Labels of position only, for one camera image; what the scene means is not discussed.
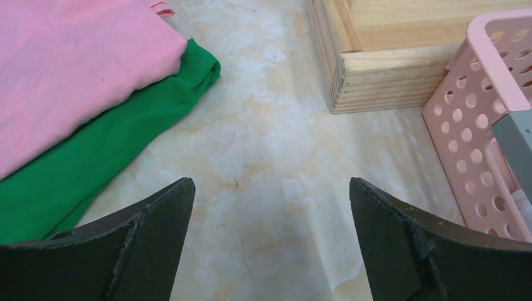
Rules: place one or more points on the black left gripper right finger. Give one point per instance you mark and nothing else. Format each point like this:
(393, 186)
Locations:
(411, 254)

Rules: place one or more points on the green folded cloth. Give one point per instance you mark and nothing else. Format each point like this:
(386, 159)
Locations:
(51, 193)

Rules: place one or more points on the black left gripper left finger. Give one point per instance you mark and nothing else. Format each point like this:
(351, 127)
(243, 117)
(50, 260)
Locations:
(131, 254)

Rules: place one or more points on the pink plastic basket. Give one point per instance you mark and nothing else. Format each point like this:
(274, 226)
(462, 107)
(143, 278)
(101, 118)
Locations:
(488, 77)

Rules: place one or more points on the pink folded cloth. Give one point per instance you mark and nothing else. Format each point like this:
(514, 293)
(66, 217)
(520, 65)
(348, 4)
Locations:
(65, 62)

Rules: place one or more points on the wooden hanger rack stand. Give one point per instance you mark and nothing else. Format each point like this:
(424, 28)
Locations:
(384, 54)

